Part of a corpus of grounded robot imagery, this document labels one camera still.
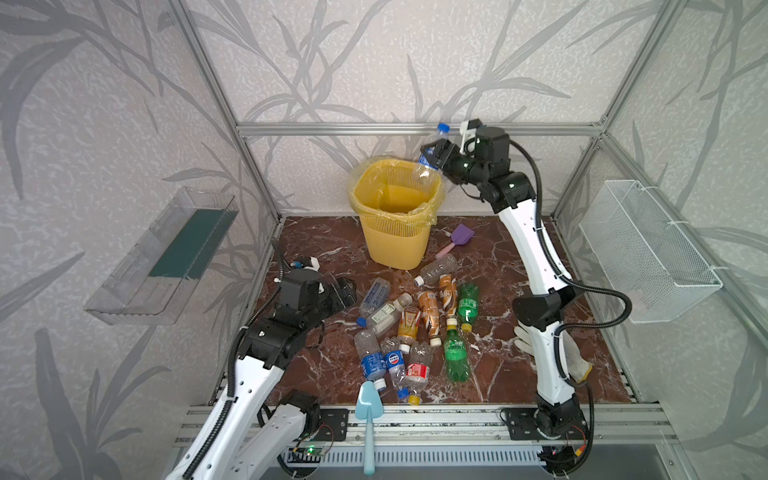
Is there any Pepsi label clear bottle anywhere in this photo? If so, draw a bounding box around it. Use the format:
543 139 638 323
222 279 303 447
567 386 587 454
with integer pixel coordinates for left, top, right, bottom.
380 337 409 402

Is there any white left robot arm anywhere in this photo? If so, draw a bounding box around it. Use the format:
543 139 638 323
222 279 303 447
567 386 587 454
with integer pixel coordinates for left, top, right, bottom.
168 268 357 479

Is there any clear bottle green label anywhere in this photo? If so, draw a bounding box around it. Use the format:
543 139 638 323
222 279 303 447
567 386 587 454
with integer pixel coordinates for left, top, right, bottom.
356 293 413 337

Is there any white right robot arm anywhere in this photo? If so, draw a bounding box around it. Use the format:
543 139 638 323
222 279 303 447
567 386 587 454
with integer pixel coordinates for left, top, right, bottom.
420 119 583 439

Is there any brown Nescafe bottle right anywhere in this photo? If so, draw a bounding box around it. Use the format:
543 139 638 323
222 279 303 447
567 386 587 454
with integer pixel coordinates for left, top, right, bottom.
439 274 458 318

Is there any light blue toy shovel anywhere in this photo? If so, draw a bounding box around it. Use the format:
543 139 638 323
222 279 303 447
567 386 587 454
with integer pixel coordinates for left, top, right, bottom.
355 381 383 476

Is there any soda water bottle blue cap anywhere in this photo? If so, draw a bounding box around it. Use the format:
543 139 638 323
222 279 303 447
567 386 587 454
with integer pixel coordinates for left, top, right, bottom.
358 277 391 319

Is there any yellow ribbed plastic bin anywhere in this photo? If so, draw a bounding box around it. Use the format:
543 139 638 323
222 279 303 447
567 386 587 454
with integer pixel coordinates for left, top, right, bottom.
352 159 444 271

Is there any clear crushed bottle blue cap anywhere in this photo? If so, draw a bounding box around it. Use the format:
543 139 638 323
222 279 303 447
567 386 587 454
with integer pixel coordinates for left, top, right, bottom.
412 123 450 188

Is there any gold red tea bottle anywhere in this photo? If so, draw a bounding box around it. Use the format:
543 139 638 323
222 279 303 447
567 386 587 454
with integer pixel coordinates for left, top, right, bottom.
397 306 421 354

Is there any small green Sprite bottle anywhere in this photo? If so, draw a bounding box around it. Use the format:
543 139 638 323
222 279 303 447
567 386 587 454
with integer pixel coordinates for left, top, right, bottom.
457 282 479 332

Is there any yellow bin liner bag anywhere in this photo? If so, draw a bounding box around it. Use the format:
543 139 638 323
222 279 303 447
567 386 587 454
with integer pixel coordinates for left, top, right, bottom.
346 156 445 227

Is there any clear acrylic wall shelf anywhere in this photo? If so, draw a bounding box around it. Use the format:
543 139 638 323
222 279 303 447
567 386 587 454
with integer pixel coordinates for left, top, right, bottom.
84 187 239 326

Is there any white wire wall basket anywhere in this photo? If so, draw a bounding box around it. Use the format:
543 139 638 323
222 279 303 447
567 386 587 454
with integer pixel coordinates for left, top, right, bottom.
579 180 722 324

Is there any green circuit board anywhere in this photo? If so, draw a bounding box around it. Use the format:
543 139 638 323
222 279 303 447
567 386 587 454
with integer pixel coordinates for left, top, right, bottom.
289 442 333 463

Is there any red label bottle yellow cap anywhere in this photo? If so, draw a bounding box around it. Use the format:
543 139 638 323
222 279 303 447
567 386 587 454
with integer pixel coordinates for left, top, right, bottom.
406 342 432 406

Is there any clear bottle white cap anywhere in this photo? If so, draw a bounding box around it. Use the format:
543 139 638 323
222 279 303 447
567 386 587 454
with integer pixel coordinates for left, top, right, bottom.
414 254 458 287

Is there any white work glove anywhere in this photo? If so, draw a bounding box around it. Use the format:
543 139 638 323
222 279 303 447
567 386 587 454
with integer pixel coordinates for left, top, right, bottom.
513 325 593 383

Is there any purple toy shovel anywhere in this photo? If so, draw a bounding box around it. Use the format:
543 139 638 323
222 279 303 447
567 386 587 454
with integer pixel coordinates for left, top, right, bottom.
435 224 475 259

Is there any brown coffee bottle left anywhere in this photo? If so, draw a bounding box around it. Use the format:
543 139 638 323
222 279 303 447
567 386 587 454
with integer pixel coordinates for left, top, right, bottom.
418 291 442 347

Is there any horizontal aluminium frame bar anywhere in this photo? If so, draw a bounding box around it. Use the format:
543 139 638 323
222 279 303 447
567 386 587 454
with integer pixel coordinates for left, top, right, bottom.
236 122 604 138

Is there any clear bottle blue label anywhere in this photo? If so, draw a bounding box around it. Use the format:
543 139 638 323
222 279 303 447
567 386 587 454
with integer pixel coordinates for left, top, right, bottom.
354 329 387 392

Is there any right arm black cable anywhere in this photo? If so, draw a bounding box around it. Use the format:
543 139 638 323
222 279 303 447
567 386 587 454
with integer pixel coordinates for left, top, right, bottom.
508 139 634 391

